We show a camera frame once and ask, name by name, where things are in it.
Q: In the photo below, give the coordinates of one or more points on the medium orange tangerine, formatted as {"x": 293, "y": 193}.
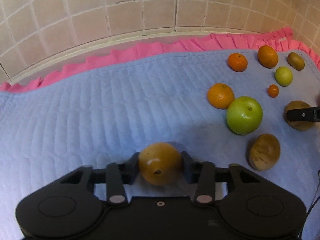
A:
{"x": 237, "y": 62}

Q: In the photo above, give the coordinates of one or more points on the blue quilted mat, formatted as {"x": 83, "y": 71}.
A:
{"x": 107, "y": 114}

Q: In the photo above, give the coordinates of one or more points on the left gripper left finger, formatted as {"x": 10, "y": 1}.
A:
{"x": 120, "y": 174}

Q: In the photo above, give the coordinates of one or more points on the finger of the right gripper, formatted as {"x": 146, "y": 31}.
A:
{"x": 304, "y": 114}

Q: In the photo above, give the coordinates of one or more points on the pale green apple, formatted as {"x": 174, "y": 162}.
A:
{"x": 283, "y": 76}

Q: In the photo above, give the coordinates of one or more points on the tiny orange tangerine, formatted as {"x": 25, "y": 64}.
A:
{"x": 273, "y": 91}

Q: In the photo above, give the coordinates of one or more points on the large green apple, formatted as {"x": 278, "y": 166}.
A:
{"x": 244, "y": 115}

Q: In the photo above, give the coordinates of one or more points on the large brown kiwi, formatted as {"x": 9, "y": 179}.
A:
{"x": 298, "y": 125}

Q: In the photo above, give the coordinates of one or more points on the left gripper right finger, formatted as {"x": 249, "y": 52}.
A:
{"x": 203, "y": 175}

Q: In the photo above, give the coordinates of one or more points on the orange behind green apples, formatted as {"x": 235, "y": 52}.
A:
{"x": 220, "y": 96}

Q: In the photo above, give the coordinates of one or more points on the large orange at back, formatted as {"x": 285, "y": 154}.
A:
{"x": 267, "y": 57}

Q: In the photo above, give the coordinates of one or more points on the small kiwi at back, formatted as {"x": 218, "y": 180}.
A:
{"x": 296, "y": 61}

